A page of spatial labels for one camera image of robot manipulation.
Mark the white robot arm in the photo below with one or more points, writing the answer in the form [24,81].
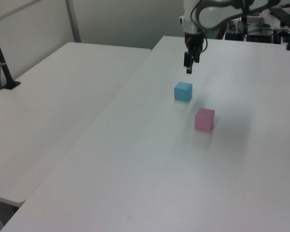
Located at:
[209,17]

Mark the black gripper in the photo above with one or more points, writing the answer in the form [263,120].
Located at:
[194,39]

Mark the grey metal partition post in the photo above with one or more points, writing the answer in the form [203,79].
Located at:
[73,21]

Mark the black electronics box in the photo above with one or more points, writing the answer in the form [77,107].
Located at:
[259,36]

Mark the small black device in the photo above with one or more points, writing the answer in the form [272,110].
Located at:
[234,36]

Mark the silver electronics box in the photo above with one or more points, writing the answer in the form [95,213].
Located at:
[255,21]

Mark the black camera stand pole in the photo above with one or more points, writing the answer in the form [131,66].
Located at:
[1,60]

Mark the pink cube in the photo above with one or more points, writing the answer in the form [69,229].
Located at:
[204,120]

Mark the blue cube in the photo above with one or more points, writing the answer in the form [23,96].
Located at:
[182,93]

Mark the thin black pole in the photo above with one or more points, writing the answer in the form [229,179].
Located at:
[244,21]

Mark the white side table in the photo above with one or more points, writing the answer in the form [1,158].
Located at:
[50,108]

